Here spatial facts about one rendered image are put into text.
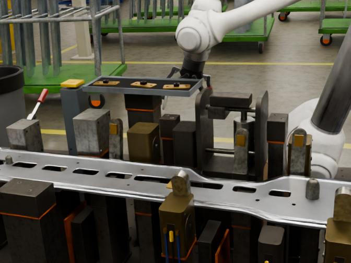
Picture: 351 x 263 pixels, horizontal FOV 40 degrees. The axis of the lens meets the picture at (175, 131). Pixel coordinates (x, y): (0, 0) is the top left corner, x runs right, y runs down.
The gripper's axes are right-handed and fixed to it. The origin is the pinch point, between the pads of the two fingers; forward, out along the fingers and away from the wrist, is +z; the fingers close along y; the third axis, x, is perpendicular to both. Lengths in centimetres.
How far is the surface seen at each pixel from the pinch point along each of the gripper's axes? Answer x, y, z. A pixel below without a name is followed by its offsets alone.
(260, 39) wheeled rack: 546, 48, 97
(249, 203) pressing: -62, 25, -8
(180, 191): -68, 9, -10
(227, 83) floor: 393, 17, 122
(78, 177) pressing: -52, -20, 5
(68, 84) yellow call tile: -13.8, -38.5, -4.4
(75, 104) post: -14.9, -34.9, 1.8
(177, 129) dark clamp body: -34.8, 2.4, -8.9
